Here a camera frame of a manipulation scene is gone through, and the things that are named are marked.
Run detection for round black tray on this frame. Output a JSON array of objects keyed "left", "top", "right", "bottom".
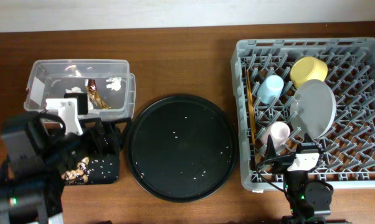
[{"left": 126, "top": 95, "right": 239, "bottom": 203}]

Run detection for food scraps in bowl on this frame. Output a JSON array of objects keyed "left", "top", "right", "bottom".
[{"left": 61, "top": 155, "right": 120, "bottom": 185}]

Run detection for pink cup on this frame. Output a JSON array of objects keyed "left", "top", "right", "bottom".
[{"left": 261, "top": 121, "right": 290, "bottom": 149}]

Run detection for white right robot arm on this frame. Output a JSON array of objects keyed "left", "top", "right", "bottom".
[{"left": 262, "top": 134, "right": 334, "bottom": 224}]

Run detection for yellow bowl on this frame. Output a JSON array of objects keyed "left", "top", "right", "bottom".
[{"left": 290, "top": 57, "right": 328, "bottom": 89}]

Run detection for grey dishwasher rack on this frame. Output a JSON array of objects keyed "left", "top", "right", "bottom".
[{"left": 230, "top": 37, "right": 375, "bottom": 192}]

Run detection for grey plate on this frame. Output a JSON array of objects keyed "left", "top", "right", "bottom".
[{"left": 290, "top": 80, "right": 336, "bottom": 139}]

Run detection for black right camera cable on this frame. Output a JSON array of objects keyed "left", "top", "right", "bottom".
[{"left": 255, "top": 155, "right": 296, "bottom": 200}]

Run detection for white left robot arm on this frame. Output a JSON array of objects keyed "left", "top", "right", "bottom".
[{"left": 0, "top": 111, "right": 132, "bottom": 223}]

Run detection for small white paper scrap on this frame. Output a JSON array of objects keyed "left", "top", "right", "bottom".
[{"left": 106, "top": 77, "right": 122, "bottom": 91}]

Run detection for black rectangular tray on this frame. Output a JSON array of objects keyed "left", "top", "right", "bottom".
[{"left": 60, "top": 118, "right": 130, "bottom": 185}]

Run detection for white napkin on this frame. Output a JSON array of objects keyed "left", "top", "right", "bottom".
[{"left": 65, "top": 86, "right": 94, "bottom": 110}]

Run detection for clear plastic bin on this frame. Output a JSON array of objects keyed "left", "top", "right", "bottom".
[{"left": 24, "top": 59, "right": 136, "bottom": 121}]

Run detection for gold snack wrapper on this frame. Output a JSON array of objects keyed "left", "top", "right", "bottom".
[{"left": 85, "top": 79, "right": 111, "bottom": 110}]

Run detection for blue cup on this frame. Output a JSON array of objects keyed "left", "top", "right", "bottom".
[{"left": 257, "top": 75, "right": 284, "bottom": 105}]

